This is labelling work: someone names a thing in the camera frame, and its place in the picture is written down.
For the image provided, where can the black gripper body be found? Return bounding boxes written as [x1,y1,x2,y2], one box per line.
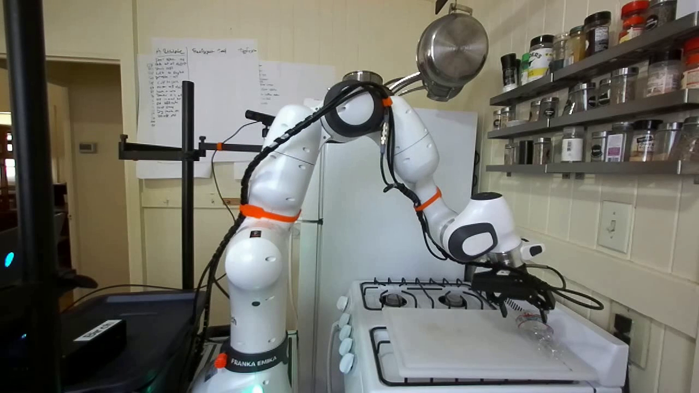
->
[500,263,559,304]

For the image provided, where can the clear plastic bottle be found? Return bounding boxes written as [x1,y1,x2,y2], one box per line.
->
[513,310,559,350]

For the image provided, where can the white gas stove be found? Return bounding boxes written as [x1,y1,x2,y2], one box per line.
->
[332,257,632,393]

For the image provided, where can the grey spice shelf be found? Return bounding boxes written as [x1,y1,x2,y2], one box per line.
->
[483,160,699,179]
[485,88,699,141]
[487,12,699,107]

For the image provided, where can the white label spice jar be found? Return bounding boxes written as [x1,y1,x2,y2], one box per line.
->
[559,127,586,166]

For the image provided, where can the purple label spice jar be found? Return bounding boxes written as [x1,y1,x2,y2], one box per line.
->
[603,123,632,163]

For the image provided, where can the white refrigerator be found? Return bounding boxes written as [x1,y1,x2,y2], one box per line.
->
[294,107,480,393]

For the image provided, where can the glass spice jar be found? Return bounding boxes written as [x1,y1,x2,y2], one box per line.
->
[645,0,680,31]
[630,118,666,163]
[645,47,686,97]

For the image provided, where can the dark spice jar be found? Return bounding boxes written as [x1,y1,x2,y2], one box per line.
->
[499,50,520,94]

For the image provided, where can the white green label jar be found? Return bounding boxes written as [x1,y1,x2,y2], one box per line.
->
[524,33,558,83]

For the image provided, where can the brown spice jar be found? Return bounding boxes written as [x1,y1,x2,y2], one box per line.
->
[564,23,590,67]

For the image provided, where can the large hanging steel pan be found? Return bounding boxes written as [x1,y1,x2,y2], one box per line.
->
[415,5,492,102]

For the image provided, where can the black lid spice jar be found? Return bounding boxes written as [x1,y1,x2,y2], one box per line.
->
[584,8,615,56]

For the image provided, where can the red lid spice jar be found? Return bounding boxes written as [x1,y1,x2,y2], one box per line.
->
[618,0,649,44]

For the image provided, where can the small white paper sheet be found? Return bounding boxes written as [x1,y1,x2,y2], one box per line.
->
[259,58,338,118]

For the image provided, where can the black cart top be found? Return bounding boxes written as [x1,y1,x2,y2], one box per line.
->
[59,288,205,393]

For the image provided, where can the white handwritten paper sheet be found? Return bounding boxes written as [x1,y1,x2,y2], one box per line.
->
[133,37,265,180]

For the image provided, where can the black box with white label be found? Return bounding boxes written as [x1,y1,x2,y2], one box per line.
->
[59,317,129,383]

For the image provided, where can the thick black pole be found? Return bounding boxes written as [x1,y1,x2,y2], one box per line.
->
[0,0,64,393]

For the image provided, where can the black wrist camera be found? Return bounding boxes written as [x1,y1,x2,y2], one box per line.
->
[469,268,508,293]

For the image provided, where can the black wall outlet plug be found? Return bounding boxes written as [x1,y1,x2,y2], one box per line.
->
[612,311,633,344]

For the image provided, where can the white wall switch plate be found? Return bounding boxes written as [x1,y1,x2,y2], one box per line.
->
[597,198,637,257]

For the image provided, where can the black camera stand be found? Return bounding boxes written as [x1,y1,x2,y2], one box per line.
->
[117,79,278,293]

